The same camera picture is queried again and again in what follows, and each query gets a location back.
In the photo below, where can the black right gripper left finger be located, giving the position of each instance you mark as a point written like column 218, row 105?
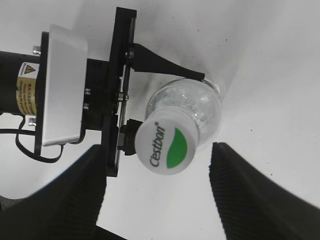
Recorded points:
column 65, row 209

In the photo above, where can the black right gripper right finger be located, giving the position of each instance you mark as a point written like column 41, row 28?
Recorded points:
column 253, row 207

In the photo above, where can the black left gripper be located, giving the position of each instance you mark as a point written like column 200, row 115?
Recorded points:
column 103, row 93

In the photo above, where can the clear Cestbon water bottle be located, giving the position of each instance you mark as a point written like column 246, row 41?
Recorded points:
column 201, row 100

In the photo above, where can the white Cestbon bottle cap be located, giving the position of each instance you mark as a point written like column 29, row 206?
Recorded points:
column 167, row 141

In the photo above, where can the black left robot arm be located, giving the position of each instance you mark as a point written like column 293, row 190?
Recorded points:
column 18, row 75

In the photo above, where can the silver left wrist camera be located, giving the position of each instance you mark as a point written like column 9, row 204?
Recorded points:
column 60, row 87

